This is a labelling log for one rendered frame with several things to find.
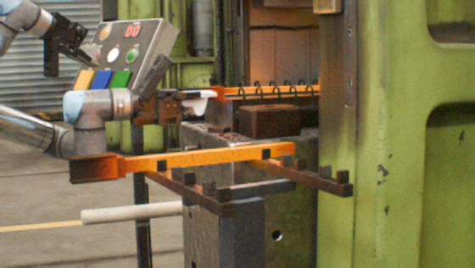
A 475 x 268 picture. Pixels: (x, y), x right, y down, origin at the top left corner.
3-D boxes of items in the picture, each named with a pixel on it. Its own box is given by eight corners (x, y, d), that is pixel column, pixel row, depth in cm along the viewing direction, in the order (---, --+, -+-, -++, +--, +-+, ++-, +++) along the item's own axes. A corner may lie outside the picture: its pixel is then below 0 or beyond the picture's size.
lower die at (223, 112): (232, 132, 147) (231, 96, 146) (204, 122, 166) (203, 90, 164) (381, 121, 162) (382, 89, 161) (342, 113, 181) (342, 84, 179)
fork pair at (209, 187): (219, 203, 88) (218, 188, 87) (202, 194, 93) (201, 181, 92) (349, 182, 98) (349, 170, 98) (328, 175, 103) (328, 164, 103)
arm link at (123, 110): (108, 87, 147) (114, 90, 139) (126, 86, 148) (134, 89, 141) (108, 119, 148) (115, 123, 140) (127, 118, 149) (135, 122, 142)
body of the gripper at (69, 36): (91, 31, 174) (58, 10, 165) (79, 58, 172) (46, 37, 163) (76, 32, 179) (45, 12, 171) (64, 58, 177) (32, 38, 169)
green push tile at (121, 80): (122, 94, 184) (131, 70, 186) (107, 92, 189) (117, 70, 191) (126, 96, 185) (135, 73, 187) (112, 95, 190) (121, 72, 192)
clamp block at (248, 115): (253, 139, 136) (253, 109, 135) (238, 134, 144) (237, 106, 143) (302, 136, 140) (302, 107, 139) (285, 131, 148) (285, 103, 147)
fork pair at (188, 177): (184, 186, 98) (184, 173, 98) (170, 179, 103) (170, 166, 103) (306, 170, 109) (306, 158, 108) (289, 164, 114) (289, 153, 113)
